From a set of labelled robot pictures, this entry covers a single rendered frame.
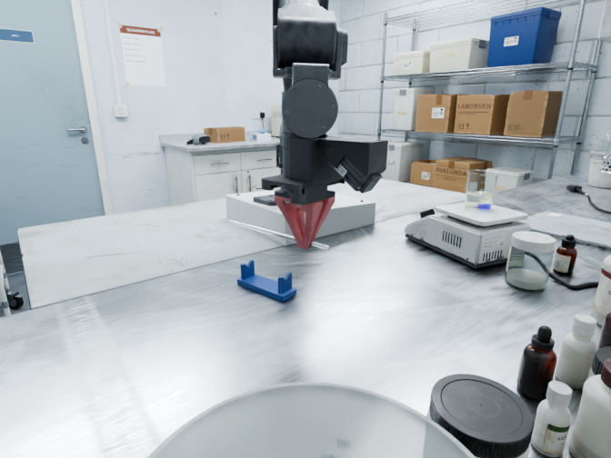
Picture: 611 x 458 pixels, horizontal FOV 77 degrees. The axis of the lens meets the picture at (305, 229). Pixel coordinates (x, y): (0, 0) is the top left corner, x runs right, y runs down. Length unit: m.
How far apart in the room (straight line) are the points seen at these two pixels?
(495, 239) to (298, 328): 0.39
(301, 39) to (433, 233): 0.47
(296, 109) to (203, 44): 3.32
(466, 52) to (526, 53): 0.38
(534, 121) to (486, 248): 2.22
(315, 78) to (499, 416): 0.32
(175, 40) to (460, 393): 3.47
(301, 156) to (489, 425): 0.32
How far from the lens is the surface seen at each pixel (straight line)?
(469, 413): 0.31
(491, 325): 0.57
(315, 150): 0.46
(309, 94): 0.40
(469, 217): 0.73
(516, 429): 0.31
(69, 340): 0.57
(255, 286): 0.60
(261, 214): 0.85
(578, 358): 0.48
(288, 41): 0.48
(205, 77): 3.68
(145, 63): 3.51
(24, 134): 3.35
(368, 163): 0.43
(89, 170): 3.40
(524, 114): 2.93
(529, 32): 3.01
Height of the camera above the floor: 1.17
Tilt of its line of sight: 17 degrees down
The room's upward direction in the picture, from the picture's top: straight up
